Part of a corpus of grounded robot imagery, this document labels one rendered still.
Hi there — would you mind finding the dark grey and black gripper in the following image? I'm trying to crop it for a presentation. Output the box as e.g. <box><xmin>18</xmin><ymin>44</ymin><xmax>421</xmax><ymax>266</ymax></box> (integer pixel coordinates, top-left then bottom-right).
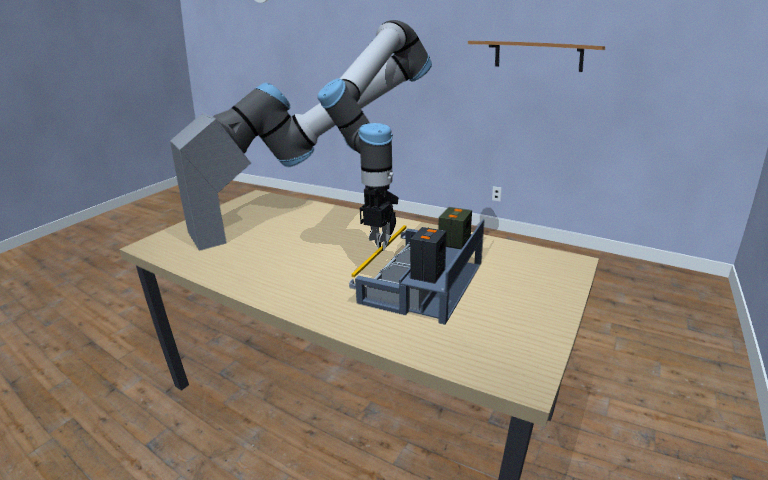
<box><xmin>360</xmin><ymin>185</ymin><xmax>396</xmax><ymax>251</ymax></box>

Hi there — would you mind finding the yellow bar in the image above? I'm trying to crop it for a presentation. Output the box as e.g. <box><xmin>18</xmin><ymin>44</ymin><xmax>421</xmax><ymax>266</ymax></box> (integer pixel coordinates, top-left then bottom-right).
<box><xmin>352</xmin><ymin>225</ymin><xmax>406</xmax><ymax>277</ymax></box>

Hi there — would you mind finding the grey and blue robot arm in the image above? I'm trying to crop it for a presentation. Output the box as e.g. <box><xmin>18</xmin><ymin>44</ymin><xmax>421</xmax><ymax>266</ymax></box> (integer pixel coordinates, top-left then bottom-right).
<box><xmin>213</xmin><ymin>20</ymin><xmax>432</xmax><ymax>188</ymax></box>

